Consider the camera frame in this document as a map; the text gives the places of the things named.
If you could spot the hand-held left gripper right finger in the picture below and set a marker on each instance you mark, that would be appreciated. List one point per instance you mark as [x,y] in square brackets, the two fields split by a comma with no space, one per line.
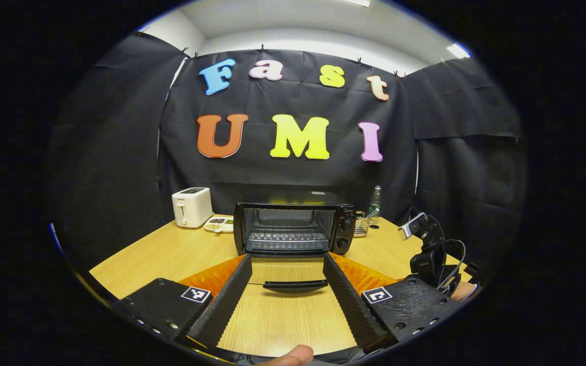
[351,305]

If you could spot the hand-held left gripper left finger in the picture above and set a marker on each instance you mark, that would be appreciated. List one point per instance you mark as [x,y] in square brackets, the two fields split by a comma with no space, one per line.
[222,305]

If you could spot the black electric oven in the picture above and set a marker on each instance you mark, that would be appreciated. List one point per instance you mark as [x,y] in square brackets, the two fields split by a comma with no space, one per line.
[344,229]

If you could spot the striped straw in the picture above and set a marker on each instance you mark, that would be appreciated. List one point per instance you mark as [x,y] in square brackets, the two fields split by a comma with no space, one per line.
[372,213]

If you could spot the green glass bottle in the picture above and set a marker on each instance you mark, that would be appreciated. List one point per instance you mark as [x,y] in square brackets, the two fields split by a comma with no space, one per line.
[375,206]

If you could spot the white divided snack plate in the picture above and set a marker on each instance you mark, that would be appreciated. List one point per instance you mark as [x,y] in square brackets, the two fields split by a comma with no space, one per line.
[219,223]

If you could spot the white toaster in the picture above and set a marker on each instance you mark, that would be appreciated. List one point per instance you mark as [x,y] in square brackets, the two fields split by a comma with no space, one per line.
[191,206]

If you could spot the black backdrop cloth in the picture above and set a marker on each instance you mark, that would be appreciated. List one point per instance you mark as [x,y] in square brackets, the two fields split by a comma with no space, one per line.
[293,173]

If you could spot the ceiling light panel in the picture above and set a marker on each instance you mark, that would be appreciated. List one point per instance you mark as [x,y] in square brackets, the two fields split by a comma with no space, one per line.
[358,2]
[458,51]

